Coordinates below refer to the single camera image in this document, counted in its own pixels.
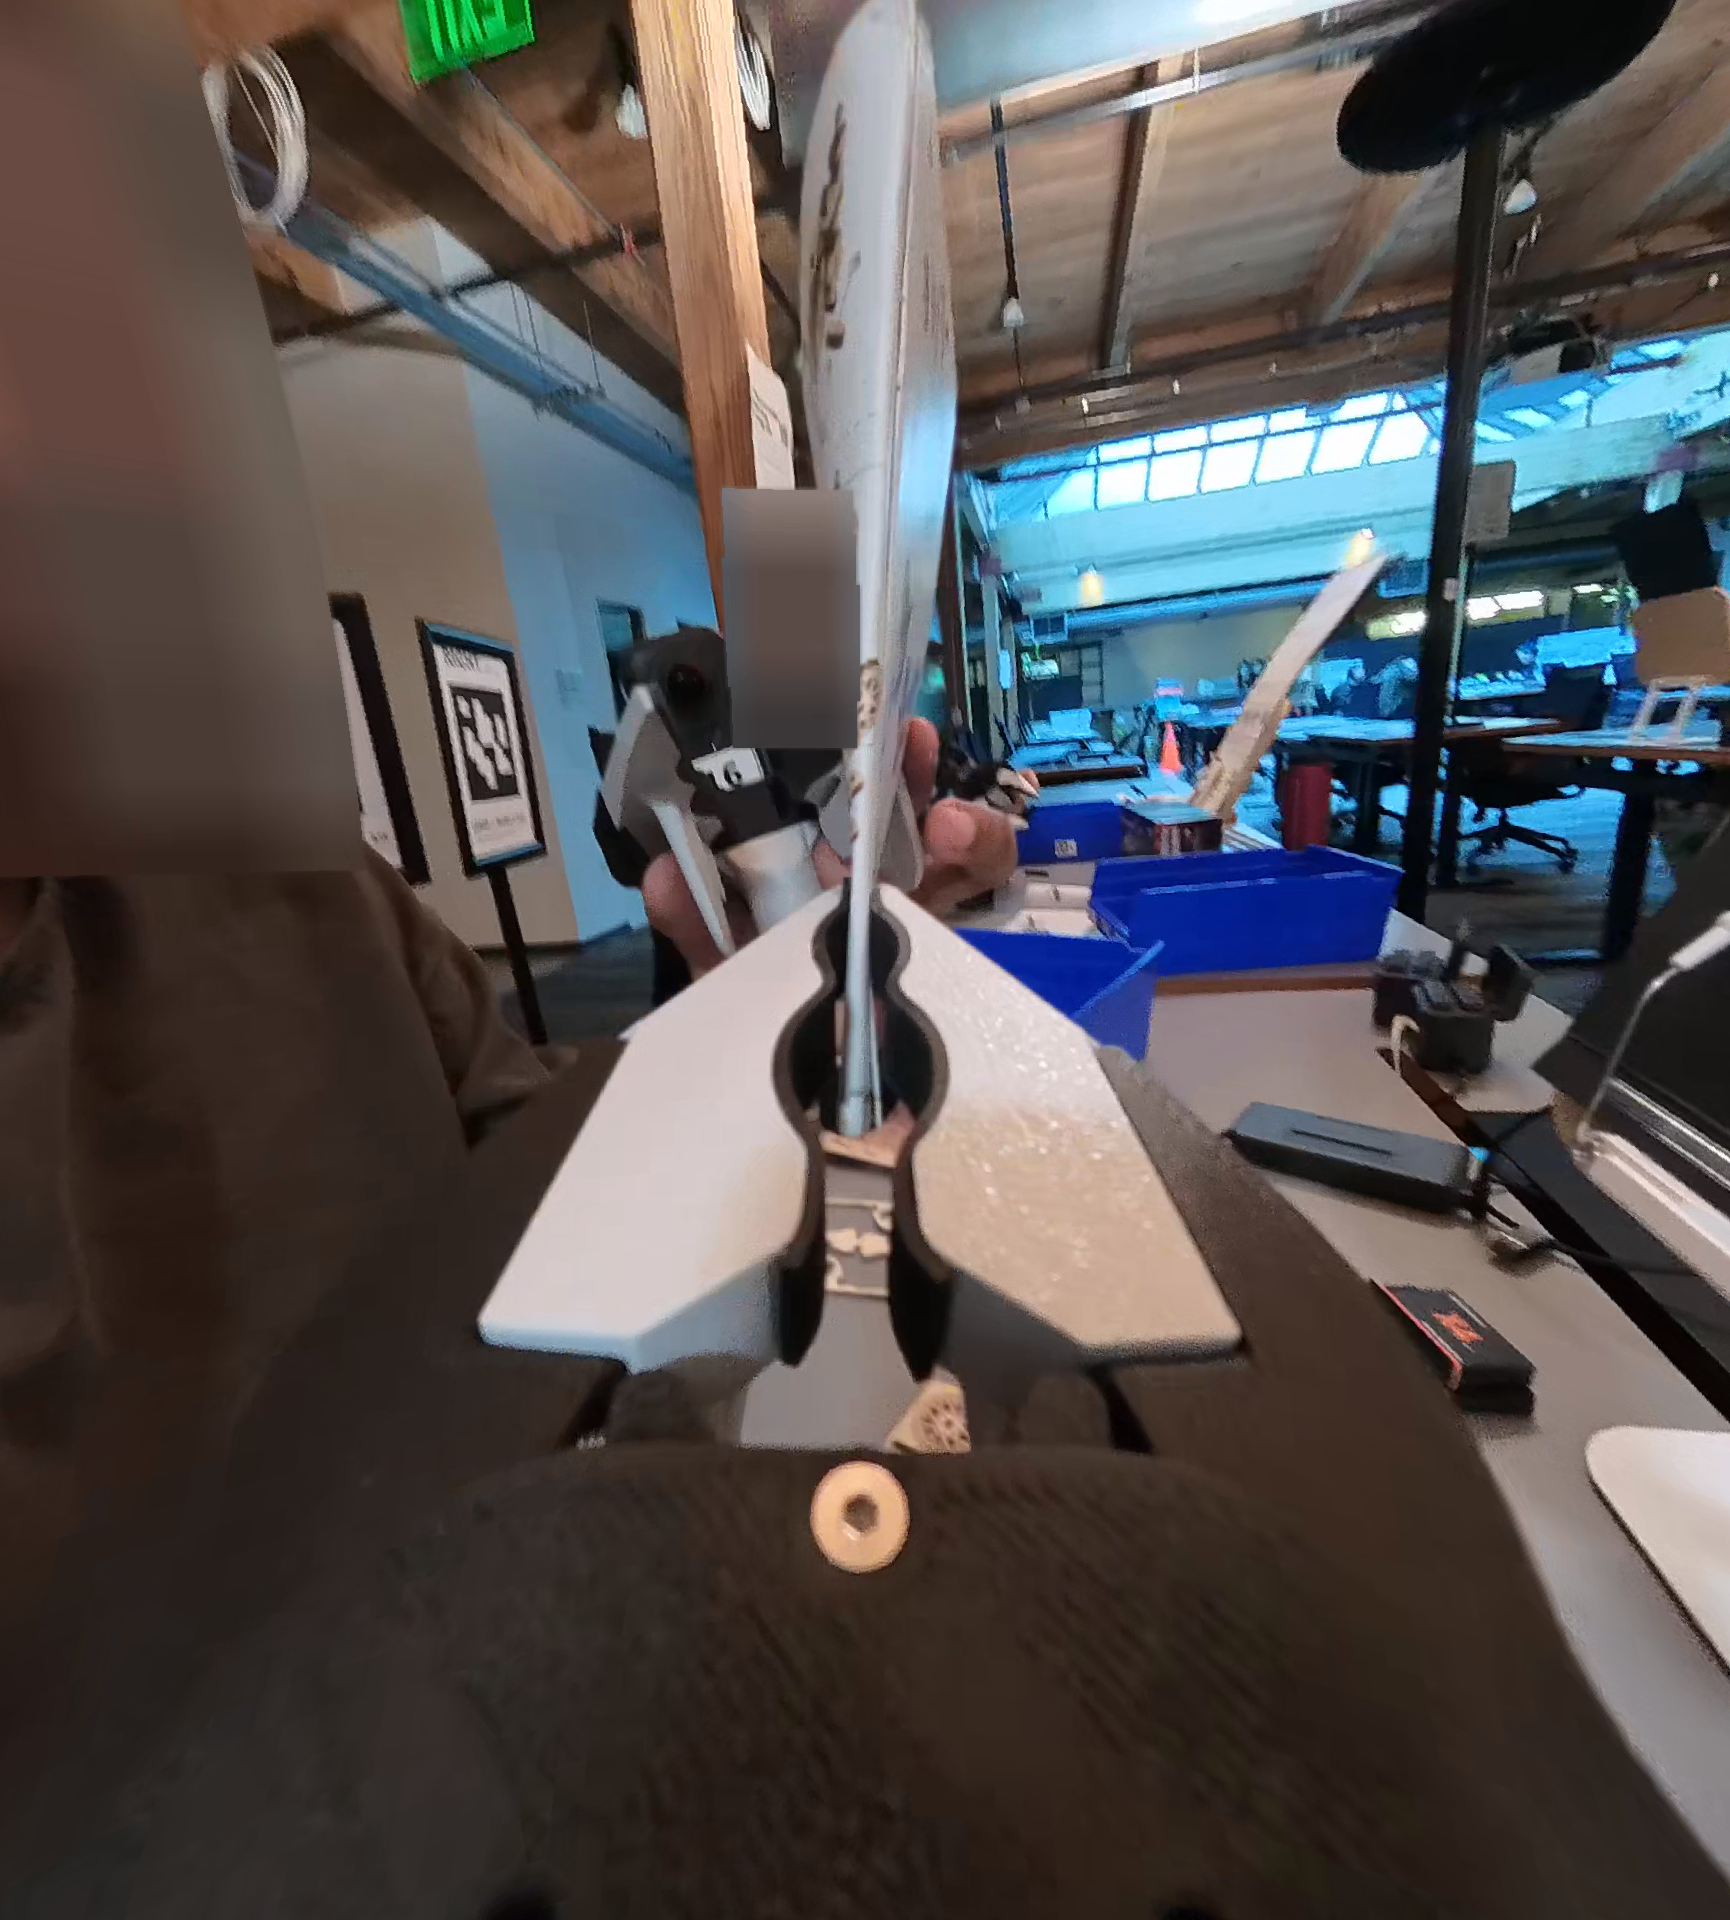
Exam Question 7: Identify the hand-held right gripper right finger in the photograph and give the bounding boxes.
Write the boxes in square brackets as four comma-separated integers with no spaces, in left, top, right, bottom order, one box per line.
[877,884,1244,1388]

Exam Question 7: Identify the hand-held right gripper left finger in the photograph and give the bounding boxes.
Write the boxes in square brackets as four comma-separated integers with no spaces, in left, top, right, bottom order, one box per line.
[475,885,857,1372]

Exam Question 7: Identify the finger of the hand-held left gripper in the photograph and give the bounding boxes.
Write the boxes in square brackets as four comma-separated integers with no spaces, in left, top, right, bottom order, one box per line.
[809,757,928,891]
[598,684,738,961]

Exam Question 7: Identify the instruction booklet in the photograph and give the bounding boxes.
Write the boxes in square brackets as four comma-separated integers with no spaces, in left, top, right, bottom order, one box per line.
[799,0,962,1135]

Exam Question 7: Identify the grey desk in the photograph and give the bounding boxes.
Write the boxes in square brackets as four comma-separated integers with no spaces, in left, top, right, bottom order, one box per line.
[619,901,1730,1920]

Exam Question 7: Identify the person's left hand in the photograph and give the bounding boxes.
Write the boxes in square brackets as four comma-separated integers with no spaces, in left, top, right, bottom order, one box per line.
[641,714,1027,976]

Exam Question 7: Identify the labelled blue plastic bin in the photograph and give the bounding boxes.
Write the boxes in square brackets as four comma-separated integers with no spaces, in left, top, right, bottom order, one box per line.
[1019,795,1125,870]

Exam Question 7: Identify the small blue plastic bin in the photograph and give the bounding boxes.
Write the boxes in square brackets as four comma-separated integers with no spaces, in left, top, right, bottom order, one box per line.
[957,925,1165,1058]

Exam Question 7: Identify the black flat battery pack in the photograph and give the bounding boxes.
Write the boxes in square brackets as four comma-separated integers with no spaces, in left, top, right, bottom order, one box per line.
[1224,1103,1478,1219]

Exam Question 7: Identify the large blue plastic bin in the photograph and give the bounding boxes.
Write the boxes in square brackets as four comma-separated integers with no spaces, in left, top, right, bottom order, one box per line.
[1090,844,1403,976]

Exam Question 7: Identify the black box with orange stripe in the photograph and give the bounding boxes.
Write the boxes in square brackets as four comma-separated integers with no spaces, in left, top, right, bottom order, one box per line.
[1372,1280,1537,1416]

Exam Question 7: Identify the black battery charging case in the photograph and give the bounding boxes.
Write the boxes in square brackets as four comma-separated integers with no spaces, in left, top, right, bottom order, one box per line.
[1372,919,1537,1076]

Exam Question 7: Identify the person's brown shirt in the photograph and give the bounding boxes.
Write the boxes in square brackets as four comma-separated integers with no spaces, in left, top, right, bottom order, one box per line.
[0,848,626,1920]

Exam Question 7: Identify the leaning printed wooden board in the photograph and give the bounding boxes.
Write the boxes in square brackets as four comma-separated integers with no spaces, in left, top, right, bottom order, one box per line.
[1194,554,1396,825]

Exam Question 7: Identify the green exit sign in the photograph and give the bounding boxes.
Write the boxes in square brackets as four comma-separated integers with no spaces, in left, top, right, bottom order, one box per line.
[400,0,538,85]

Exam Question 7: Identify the metal rod with white tip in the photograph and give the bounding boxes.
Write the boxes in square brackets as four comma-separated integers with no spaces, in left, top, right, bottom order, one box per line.
[1568,909,1730,1158]

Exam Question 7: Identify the tan board on white stand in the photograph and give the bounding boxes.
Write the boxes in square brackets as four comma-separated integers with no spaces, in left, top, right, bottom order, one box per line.
[1630,589,1730,741]

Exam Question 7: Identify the black cable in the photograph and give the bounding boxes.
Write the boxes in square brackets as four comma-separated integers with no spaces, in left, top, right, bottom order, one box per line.
[1465,1148,1677,1276]

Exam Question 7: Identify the coiled white cable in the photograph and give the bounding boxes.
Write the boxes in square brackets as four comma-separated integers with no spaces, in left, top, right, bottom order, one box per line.
[204,46,315,231]

